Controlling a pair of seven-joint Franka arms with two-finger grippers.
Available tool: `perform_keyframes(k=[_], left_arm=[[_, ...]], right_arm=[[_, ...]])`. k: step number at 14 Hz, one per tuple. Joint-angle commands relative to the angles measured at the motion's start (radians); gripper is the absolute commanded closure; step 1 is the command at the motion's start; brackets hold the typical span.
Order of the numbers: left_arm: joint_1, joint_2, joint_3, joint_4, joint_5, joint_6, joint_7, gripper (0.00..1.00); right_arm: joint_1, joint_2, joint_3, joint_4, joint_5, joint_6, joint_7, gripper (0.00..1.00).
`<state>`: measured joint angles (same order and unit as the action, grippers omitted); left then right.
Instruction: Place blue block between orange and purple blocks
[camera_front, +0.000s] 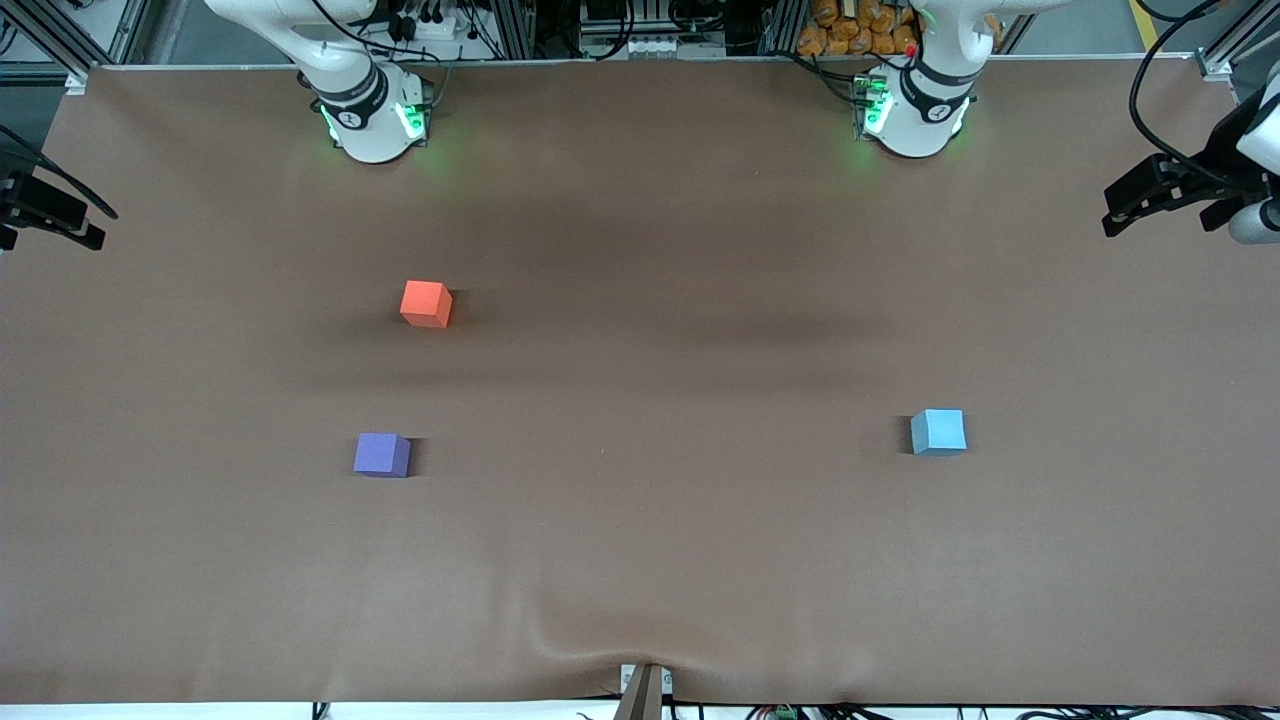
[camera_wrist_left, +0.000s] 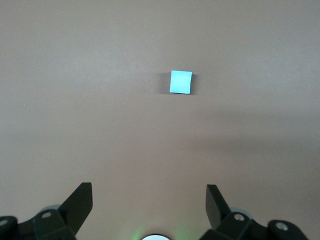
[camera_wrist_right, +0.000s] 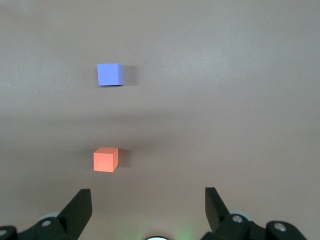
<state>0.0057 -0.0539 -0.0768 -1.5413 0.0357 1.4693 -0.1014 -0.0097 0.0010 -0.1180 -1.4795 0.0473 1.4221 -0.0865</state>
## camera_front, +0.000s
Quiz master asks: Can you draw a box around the light blue foam block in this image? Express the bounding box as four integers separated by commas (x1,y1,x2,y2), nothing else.
910,408,968,457

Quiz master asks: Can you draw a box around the brown table cover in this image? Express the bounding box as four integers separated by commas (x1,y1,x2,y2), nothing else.
0,55,1280,707

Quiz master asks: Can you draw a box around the metal camera post bracket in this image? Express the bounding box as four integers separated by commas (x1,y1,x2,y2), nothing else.
617,662,674,720

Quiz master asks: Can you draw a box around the orange foam block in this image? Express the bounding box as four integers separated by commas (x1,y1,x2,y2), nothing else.
400,280,453,329

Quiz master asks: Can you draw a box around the white terminal block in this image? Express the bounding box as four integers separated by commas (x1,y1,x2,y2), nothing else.
623,34,703,58

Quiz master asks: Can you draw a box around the white power strip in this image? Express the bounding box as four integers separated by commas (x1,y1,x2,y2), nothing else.
385,0,473,43

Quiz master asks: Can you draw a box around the orange netted bag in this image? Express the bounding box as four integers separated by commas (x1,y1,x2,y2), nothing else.
797,0,921,57

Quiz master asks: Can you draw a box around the purple foam block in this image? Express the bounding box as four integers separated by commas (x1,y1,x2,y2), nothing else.
353,432,412,479

